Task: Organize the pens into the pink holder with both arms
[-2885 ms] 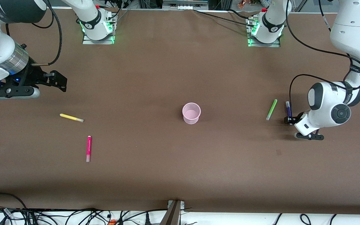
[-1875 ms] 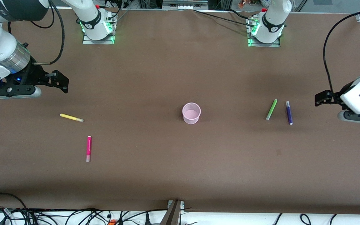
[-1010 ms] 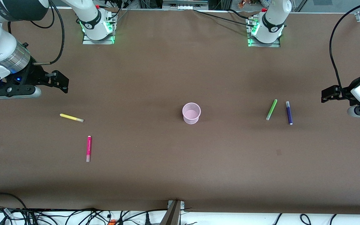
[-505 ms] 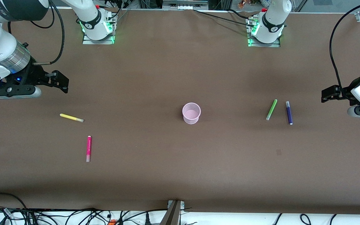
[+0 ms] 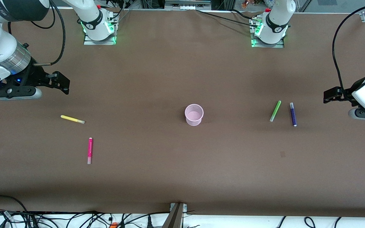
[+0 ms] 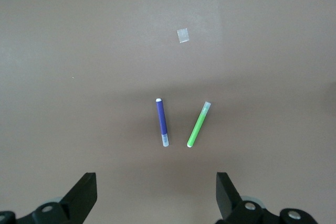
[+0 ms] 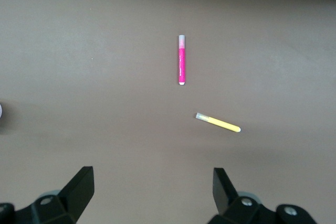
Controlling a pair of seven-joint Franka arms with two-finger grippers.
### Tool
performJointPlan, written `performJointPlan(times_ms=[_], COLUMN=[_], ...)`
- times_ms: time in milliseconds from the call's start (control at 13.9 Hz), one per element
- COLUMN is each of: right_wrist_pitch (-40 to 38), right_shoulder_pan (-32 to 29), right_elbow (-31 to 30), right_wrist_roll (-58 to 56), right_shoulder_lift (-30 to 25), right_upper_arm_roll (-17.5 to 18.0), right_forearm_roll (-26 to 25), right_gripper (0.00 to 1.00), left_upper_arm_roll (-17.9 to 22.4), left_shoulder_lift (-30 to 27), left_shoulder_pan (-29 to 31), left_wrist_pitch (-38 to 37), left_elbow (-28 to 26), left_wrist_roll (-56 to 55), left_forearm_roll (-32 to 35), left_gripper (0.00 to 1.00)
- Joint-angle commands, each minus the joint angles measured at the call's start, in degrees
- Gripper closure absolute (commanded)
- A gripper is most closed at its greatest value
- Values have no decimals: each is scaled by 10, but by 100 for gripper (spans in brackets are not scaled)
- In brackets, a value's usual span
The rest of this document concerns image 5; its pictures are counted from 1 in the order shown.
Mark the yellow marker pen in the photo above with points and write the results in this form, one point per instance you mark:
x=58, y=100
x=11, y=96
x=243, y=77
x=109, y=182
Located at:
x=71, y=119

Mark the purple marker pen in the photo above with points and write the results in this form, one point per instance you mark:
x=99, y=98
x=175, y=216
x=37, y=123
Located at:
x=293, y=114

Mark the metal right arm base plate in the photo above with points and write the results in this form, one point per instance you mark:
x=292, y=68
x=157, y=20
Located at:
x=100, y=42

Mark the green marker pen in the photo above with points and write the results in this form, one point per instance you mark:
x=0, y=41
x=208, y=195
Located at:
x=275, y=110

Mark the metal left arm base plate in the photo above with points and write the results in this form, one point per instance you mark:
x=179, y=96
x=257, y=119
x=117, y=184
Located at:
x=268, y=45

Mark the pink plastic cup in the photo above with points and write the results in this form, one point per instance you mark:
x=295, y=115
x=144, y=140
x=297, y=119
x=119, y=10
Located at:
x=194, y=114

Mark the grey power strip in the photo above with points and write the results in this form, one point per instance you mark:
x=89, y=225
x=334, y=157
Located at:
x=188, y=4

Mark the metal table edge bracket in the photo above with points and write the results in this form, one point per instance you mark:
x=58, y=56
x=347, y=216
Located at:
x=175, y=215

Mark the pink marker pen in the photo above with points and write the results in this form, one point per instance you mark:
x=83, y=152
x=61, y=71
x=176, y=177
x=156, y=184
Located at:
x=90, y=150

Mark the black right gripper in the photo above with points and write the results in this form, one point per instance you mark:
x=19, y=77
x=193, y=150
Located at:
x=35, y=77

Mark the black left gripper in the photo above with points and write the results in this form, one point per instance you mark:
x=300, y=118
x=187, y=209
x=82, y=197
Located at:
x=349, y=91

